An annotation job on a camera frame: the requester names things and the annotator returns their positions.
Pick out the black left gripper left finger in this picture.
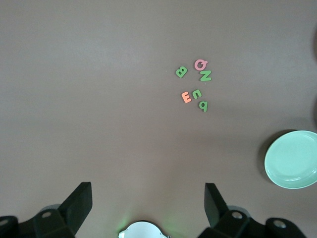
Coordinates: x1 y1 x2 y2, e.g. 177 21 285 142
0 182 93 238

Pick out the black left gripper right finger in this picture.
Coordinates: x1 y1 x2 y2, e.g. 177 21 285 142
198 182 308 238

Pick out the green plate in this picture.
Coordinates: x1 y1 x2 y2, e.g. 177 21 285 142
264 130 317 189

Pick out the orange foam letter E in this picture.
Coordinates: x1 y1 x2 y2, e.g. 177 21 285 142
181 91 193 104

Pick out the green foam letter B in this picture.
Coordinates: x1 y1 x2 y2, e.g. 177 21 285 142
175 66 188 79

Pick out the green foam letter N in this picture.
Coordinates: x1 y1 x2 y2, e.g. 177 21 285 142
199 70 212 82

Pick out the pink foam letter Q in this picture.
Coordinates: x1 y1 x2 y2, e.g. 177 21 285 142
194 59 208 71

